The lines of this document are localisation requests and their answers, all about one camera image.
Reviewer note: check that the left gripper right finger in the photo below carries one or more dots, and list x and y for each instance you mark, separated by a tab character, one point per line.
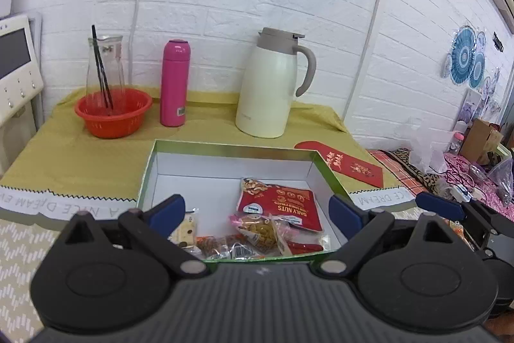
346	216

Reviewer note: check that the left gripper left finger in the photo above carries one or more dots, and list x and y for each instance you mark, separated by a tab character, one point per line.
166	216

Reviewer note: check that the orange-edged snack packet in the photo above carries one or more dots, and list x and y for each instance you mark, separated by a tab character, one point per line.
230	247

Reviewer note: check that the pink-edged snack packet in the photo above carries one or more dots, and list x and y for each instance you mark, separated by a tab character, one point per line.
266	234

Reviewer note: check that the white cracker packet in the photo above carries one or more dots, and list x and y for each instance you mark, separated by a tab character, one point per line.
185	234

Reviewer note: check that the red daily nuts packet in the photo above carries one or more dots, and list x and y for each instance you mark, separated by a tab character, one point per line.
296	206

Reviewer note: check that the red envelope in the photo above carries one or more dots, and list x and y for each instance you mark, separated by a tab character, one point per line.
345	164

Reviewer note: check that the white power strip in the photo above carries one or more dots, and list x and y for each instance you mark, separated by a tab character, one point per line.
463	194

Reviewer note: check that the red candy packet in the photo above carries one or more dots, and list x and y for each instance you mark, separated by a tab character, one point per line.
303	248

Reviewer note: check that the plaid red cloth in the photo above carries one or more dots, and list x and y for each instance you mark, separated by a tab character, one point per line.
397	162

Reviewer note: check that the green cardboard box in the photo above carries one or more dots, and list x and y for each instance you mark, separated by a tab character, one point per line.
209	176

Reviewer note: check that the brown cardboard box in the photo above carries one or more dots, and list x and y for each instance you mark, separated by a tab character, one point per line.
482	138

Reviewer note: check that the clear plastic bag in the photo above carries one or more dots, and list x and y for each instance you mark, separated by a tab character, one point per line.
423	155

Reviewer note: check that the orange plastic basket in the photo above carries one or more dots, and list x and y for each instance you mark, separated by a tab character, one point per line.
123	119

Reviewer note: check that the yellow-green tablecloth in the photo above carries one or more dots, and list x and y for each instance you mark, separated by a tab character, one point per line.
63	157

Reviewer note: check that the black straw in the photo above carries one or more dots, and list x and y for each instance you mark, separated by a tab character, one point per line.
102	79

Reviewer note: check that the pink thermos bottle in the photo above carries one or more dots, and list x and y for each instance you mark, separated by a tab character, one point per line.
174	82

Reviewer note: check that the chevron patterned table mat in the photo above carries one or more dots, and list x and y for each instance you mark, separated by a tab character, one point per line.
30	223

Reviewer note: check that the white thermos jug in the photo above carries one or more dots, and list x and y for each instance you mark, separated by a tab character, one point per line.
278	71

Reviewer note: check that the blue paper fan decoration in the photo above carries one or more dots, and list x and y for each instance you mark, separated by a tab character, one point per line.
465	62

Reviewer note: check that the glass carafe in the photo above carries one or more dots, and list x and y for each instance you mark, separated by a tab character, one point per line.
111	51

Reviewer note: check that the white water dispenser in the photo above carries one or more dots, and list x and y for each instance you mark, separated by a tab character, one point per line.
21	84

